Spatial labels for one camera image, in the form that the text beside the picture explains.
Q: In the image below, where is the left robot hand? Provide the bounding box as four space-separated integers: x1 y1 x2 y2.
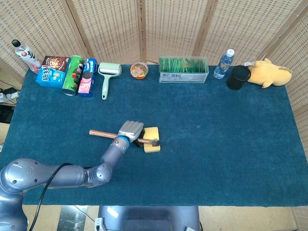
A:
117 120 147 148

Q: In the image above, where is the wooden handle claw hammer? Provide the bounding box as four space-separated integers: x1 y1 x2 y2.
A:
89 129 161 147

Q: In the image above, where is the yellow sponge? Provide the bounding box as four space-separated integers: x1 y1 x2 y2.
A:
142 127 161 154

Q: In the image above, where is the pale green lint roller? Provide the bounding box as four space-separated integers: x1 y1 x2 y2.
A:
98 62 122 101

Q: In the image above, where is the orange instant noodle cup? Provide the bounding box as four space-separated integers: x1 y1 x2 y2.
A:
130 62 149 80

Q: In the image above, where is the blue pink sandwich cookie box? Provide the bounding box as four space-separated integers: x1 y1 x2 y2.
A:
77 58 98 98

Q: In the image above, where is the blue carpet table mat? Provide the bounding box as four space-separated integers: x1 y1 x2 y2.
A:
0 63 308 207

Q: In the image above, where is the green chips can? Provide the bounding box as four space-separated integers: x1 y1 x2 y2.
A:
61 55 85 96

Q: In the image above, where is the clear box of green packets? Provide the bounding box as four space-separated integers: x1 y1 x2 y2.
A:
158 56 209 84

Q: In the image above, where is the grey robot torso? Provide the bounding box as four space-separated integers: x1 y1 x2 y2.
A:
95 205 202 231

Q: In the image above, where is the blue snack box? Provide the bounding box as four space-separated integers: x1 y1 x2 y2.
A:
35 65 68 89

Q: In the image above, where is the brown cookie box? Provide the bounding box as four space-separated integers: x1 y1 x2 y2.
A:
42 55 70 73

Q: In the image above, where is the clear water bottle white cap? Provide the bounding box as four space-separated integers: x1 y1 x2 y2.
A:
213 49 235 79

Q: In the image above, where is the black mesh pen holder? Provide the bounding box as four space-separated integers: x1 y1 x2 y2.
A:
226 65 251 91

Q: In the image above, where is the white power strip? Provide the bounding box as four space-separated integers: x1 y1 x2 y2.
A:
0 91 19 103

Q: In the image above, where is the black bag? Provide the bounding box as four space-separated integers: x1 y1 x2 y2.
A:
0 104 15 124

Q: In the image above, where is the sports drink bottle black cap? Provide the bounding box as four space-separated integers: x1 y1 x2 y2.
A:
11 39 41 74

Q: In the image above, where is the yellow plush toy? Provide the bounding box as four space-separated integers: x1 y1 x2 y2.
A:
244 58 293 89

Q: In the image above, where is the white floor cable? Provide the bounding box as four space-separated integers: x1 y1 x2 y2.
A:
75 205 97 223

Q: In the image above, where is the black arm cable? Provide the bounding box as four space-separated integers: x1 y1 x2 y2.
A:
28 163 73 231

